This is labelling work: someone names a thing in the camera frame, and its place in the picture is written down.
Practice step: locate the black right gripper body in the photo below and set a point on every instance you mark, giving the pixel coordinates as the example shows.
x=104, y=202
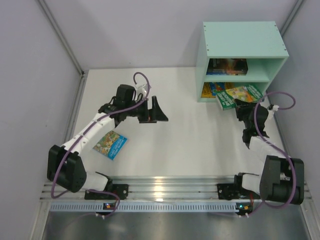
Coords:
x=242, y=107

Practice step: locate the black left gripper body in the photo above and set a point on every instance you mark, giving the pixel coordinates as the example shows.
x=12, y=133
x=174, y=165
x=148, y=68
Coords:
x=150, y=110

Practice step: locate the green Treehouse book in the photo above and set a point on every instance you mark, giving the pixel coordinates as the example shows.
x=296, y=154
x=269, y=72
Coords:
x=247, y=93

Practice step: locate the yellow 130-Storey Treehouse book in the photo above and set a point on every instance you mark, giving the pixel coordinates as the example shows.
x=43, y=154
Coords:
x=210, y=89

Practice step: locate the blue Treehouse book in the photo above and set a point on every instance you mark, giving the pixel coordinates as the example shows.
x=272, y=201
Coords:
x=110, y=145

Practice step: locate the Three Days to See book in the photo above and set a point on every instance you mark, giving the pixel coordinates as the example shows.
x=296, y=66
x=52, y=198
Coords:
x=227, y=64

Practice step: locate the Animal Farm book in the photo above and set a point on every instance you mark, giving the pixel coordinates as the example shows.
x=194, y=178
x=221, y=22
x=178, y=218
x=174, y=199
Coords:
x=216, y=73

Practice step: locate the A Tale of Two Cities book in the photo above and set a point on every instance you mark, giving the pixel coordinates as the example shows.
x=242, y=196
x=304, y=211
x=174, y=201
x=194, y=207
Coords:
x=236, y=72

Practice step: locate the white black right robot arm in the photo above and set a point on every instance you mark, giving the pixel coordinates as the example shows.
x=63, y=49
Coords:
x=282, y=177

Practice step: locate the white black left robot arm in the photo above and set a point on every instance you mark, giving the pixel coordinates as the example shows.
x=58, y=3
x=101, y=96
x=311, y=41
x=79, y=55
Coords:
x=66, y=163

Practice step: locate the mint green shelf cabinet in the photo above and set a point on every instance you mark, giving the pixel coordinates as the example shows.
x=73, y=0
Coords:
x=239, y=52

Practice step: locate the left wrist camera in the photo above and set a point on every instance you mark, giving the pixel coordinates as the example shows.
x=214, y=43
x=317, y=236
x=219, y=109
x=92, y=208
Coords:
x=141, y=89

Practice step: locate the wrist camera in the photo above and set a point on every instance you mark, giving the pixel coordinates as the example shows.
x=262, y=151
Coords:
x=141, y=89
x=273, y=108

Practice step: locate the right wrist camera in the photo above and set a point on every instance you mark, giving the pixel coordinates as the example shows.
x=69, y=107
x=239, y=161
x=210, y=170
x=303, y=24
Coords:
x=273, y=108

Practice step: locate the aluminium rail frame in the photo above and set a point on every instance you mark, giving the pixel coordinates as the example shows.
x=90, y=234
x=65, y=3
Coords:
x=184, y=158

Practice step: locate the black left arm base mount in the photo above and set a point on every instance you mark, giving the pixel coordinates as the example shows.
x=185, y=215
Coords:
x=121, y=190

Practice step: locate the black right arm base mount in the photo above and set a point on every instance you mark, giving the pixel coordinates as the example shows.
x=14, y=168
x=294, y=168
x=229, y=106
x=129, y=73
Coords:
x=234, y=190

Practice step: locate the grey slotted cable duct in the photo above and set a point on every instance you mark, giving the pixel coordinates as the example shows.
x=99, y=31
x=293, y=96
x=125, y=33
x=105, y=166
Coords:
x=150, y=207

